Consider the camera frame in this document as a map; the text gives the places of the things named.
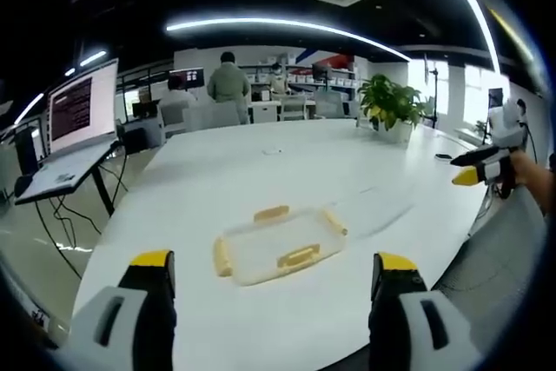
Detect white side desk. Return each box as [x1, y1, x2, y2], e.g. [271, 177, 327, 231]
[14, 139, 122, 216]

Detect person's right hand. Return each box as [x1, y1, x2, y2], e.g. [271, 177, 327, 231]
[510, 151, 539, 192]

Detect green potted plant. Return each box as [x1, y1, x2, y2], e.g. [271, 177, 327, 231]
[357, 73, 430, 132]

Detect black tripod stand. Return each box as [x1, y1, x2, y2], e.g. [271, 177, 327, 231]
[423, 52, 440, 129]

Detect long ceiling light strip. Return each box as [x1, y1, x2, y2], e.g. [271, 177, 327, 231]
[165, 17, 412, 62]

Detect small computer monitor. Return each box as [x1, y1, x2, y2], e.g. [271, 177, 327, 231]
[168, 67, 206, 95]

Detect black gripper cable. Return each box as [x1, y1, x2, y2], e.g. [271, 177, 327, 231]
[519, 120, 539, 166]

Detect black floor cables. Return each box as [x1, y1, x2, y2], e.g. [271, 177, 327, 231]
[33, 151, 131, 281]

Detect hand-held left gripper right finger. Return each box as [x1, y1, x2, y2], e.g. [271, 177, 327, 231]
[367, 251, 484, 371]

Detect grey mesh chair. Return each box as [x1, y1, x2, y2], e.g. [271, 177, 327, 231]
[428, 188, 549, 348]

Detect curved ceiling light strip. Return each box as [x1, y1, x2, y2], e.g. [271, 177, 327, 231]
[434, 0, 501, 71]

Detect large computer monitor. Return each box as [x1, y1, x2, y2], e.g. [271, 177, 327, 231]
[45, 57, 120, 156]

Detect clear lid with yellow plastic buckles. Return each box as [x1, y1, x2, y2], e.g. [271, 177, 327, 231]
[212, 203, 350, 288]

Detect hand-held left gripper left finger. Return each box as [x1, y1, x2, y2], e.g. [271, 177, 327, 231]
[68, 249, 177, 371]

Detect white plant pot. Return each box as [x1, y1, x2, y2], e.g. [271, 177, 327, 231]
[381, 120, 414, 144]

